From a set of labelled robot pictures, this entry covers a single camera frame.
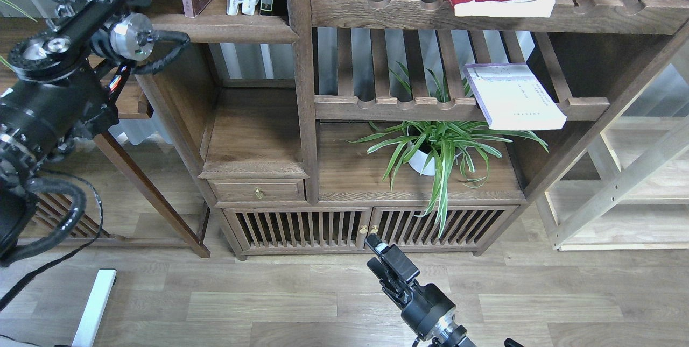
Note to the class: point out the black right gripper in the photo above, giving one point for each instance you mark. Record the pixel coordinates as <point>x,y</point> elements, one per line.
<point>425,309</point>

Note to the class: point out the white lavender book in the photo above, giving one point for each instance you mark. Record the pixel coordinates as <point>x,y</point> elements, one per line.
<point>511,98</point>

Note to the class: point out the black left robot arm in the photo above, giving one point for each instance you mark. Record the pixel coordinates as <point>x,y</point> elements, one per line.
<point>69,78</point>

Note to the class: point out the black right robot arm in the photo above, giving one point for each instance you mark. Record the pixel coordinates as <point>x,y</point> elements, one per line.
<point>425,309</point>

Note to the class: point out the white plant pot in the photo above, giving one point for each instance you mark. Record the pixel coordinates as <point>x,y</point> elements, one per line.
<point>422,161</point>

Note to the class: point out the green spider plant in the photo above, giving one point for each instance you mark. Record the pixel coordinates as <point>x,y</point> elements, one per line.
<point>447,144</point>

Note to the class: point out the dark wooden bookshelf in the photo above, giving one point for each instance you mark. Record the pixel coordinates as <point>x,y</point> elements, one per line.
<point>264,110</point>

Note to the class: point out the light wooden rack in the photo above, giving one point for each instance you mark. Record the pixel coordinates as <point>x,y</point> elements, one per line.
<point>637,197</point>

